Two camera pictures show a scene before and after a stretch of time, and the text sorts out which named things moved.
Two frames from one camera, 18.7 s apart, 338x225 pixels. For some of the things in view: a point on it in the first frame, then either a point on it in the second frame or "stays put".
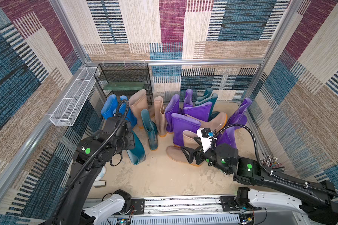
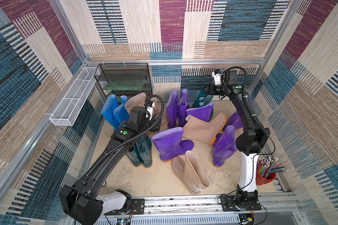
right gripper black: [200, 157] → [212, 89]
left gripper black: [130, 136] → [156, 127]
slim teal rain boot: [151, 130] → [134, 155]
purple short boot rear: [202, 112] stays put
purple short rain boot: [180, 123] → [170, 144]
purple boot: [188, 102] → [183, 106]
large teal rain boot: [137, 154] → [144, 145]
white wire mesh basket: [66, 112] stays put
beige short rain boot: [176, 153] → [188, 171]
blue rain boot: [111, 104] stays put
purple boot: [227, 137] stays put
